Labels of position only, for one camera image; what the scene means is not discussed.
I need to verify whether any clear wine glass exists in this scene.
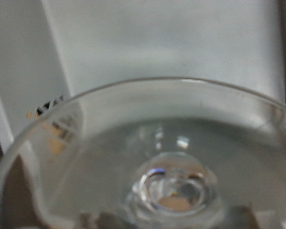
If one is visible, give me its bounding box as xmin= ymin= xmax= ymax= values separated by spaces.
xmin=0 ymin=76 xmax=286 ymax=229

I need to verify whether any grey plastic crate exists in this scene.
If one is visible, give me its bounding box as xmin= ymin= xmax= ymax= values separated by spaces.
xmin=0 ymin=0 xmax=286 ymax=229

